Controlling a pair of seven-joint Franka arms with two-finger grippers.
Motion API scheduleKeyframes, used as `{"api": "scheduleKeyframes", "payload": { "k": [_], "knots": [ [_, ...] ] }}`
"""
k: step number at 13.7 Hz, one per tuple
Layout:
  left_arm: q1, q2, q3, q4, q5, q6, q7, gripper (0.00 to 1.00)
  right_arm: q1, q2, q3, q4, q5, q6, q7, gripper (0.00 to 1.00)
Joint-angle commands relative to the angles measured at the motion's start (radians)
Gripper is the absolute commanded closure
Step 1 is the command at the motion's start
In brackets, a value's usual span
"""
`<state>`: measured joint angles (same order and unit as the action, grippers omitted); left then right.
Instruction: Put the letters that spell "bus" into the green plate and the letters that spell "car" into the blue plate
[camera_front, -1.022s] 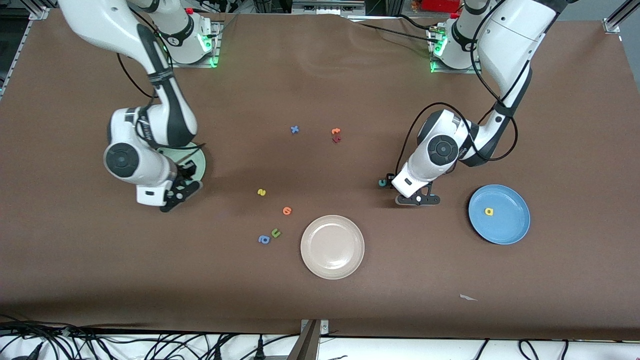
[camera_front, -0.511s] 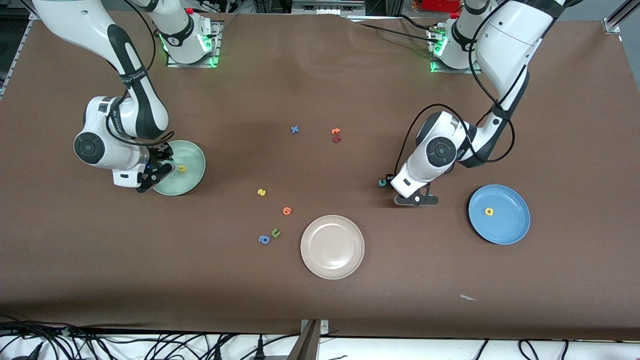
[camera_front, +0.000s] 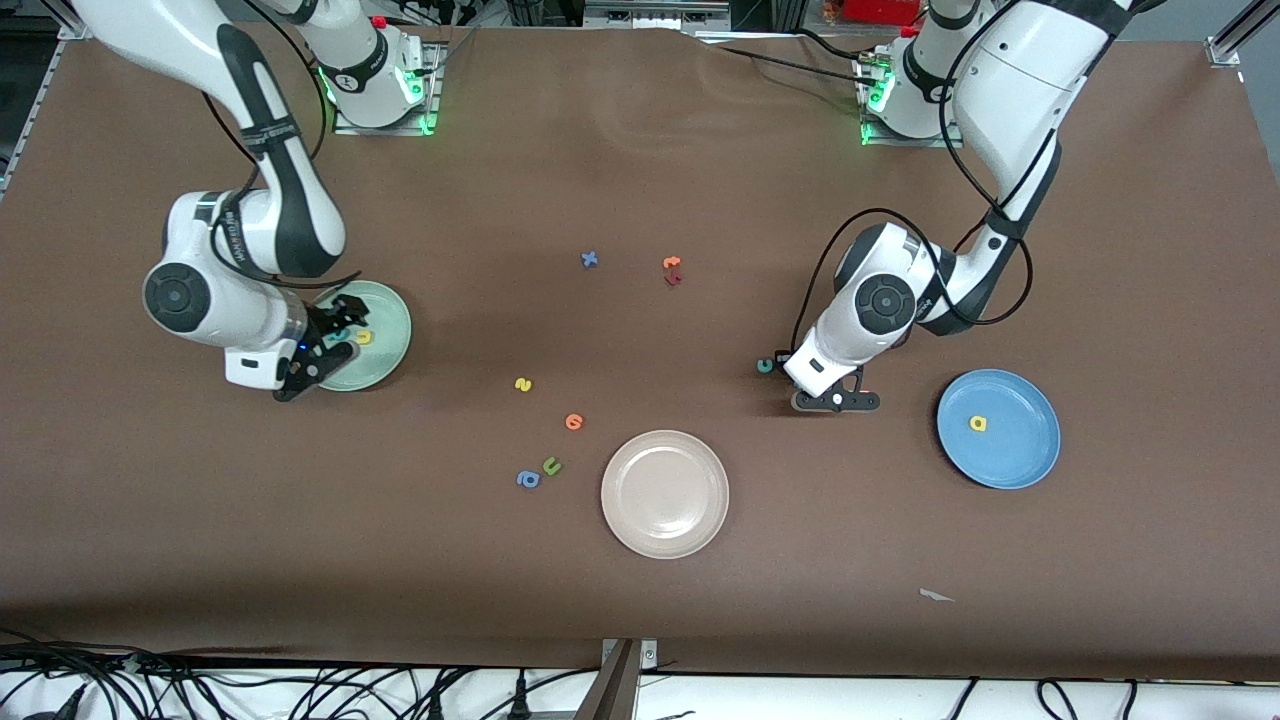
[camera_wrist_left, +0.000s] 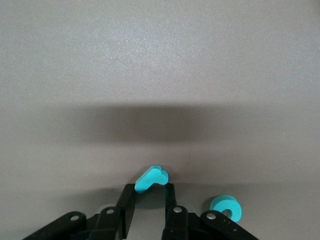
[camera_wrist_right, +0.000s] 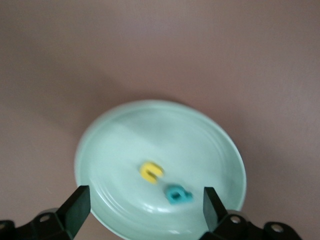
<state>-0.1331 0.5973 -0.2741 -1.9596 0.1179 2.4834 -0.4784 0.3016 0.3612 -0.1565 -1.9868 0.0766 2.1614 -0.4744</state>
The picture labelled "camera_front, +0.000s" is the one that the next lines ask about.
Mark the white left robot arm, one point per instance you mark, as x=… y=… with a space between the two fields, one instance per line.
x=1030 y=70

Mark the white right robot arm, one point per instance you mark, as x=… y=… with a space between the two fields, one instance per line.
x=180 y=40

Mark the green plate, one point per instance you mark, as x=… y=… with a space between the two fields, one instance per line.
x=385 y=330

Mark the beige plate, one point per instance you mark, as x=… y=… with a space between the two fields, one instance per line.
x=665 y=495

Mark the blue plate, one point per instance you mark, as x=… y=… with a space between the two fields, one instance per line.
x=1000 y=455

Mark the blue letter a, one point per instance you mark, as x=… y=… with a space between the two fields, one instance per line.
x=528 y=479

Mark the brown table cover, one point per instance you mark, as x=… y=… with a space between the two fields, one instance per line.
x=640 y=150

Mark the white paper scrap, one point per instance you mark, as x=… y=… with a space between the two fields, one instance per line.
x=933 y=596

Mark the red box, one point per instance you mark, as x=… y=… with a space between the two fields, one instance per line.
x=880 y=10

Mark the grey metal strip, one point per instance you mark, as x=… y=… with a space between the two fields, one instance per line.
x=650 y=15

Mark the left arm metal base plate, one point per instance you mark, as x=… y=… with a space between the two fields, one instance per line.
x=900 y=142

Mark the metal bracket post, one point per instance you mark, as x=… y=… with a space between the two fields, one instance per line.
x=615 y=690

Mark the aluminium frame rail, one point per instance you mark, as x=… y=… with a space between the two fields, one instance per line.
x=66 y=30
x=1225 y=50

